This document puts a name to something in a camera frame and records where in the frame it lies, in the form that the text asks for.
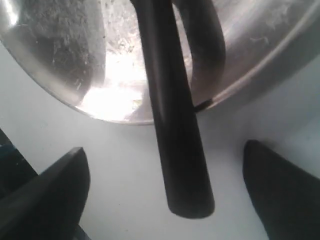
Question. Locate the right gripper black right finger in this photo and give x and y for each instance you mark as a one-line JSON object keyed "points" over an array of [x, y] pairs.
{"points": [[285, 197]]}

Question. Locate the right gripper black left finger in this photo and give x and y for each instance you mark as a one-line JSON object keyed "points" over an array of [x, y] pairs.
{"points": [[43, 206]]}

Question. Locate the black kitchen knife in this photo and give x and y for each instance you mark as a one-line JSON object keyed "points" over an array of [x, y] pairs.
{"points": [[185, 174]]}

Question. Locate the round steel plate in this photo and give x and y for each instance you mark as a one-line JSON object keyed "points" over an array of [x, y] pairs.
{"points": [[88, 53]]}

